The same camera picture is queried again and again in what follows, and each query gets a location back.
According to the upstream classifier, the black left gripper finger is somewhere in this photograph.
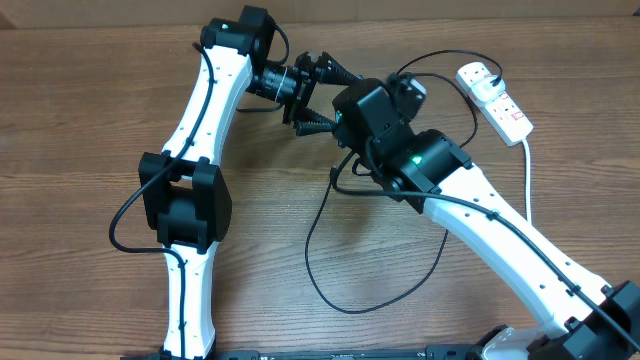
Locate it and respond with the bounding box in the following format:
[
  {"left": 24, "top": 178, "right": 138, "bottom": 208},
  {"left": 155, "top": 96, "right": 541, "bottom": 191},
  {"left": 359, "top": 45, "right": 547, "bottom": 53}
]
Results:
[
  {"left": 294, "top": 108, "right": 336, "bottom": 136},
  {"left": 317, "top": 52, "right": 360, "bottom": 84}
]

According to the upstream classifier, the black USB charger cable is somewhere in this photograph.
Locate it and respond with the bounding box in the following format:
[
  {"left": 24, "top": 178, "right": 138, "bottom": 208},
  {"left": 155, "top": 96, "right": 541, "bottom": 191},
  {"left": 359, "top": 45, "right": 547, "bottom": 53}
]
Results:
[{"left": 304, "top": 49, "right": 504, "bottom": 316}]

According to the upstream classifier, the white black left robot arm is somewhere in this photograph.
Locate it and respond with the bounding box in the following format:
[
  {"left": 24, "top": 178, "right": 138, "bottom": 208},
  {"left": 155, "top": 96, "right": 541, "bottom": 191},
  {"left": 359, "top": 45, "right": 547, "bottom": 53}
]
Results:
[{"left": 109, "top": 6, "right": 358, "bottom": 359}]

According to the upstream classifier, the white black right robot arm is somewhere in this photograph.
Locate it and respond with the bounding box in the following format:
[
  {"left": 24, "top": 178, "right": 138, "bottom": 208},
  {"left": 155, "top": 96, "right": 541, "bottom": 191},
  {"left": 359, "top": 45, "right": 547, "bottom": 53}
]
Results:
[{"left": 332, "top": 74, "right": 639, "bottom": 359}]

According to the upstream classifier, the white charger plug adapter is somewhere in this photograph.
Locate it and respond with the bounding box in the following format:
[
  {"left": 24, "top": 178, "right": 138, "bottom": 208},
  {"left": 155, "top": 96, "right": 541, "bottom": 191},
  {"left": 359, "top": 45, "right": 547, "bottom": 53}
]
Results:
[{"left": 471, "top": 75, "right": 506, "bottom": 106}]

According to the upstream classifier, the white power strip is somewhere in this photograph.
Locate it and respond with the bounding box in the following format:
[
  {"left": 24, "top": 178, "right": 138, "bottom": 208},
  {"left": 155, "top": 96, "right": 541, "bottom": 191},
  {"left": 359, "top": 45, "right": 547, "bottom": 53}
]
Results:
[{"left": 456, "top": 62, "right": 533, "bottom": 146}]

